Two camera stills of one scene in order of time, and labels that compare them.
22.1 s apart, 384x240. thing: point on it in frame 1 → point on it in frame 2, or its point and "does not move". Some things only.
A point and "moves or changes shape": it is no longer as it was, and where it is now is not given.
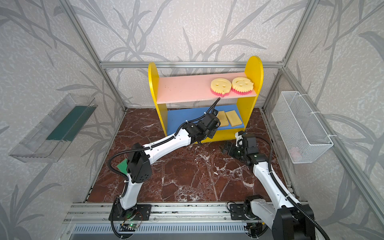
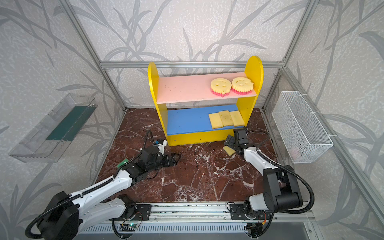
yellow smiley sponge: x=242 y=86 does not move
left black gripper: x=212 y=126 → x=163 y=160
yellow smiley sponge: x=220 y=87 does not move
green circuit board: x=127 y=227 does not move
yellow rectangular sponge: x=233 y=118 moves or changes shape
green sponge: x=122 y=166 does not move
